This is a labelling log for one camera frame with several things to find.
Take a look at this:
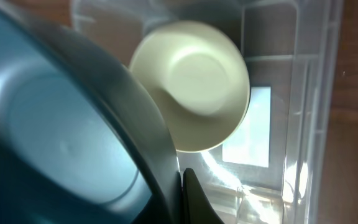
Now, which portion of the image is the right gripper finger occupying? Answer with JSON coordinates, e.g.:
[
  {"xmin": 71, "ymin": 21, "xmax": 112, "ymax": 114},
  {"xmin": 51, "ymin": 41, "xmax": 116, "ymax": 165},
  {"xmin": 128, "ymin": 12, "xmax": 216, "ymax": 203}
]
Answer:
[{"xmin": 182, "ymin": 168, "xmax": 224, "ymax": 224}]

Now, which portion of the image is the clear plastic storage bin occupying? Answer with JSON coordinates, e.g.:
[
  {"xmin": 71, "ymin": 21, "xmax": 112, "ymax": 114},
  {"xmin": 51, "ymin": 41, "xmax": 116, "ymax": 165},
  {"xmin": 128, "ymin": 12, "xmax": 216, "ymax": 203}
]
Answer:
[{"xmin": 70, "ymin": 0, "xmax": 344, "ymax": 223}]

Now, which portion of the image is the cream large bowl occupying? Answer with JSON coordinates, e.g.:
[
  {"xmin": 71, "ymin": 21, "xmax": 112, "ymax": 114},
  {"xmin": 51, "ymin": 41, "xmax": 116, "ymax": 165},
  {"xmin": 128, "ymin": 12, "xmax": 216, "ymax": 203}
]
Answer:
[{"xmin": 129, "ymin": 21, "xmax": 250, "ymax": 152}]

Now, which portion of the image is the white paper label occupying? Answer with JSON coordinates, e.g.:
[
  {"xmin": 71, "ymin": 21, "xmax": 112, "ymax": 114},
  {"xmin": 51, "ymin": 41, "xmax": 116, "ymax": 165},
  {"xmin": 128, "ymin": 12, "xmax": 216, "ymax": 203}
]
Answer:
[{"xmin": 223, "ymin": 87, "xmax": 271, "ymax": 168}]

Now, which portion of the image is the dark blue top bowl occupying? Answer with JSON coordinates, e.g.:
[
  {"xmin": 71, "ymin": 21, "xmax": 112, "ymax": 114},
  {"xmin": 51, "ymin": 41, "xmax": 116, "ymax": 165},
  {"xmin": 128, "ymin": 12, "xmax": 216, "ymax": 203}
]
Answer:
[{"xmin": 0, "ymin": 1, "xmax": 183, "ymax": 223}]

